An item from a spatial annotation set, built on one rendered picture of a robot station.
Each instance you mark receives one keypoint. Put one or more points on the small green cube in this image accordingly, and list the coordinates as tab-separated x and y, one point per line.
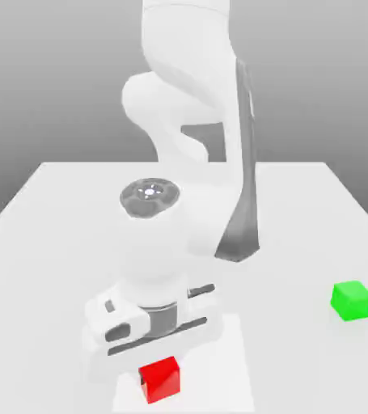
351	300

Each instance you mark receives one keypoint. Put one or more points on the small red cube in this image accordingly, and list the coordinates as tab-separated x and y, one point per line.
161	380

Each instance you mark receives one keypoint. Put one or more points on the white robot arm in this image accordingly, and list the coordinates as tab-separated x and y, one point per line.
183	81

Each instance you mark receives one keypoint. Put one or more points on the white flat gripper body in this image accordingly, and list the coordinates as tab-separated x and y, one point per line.
170	343

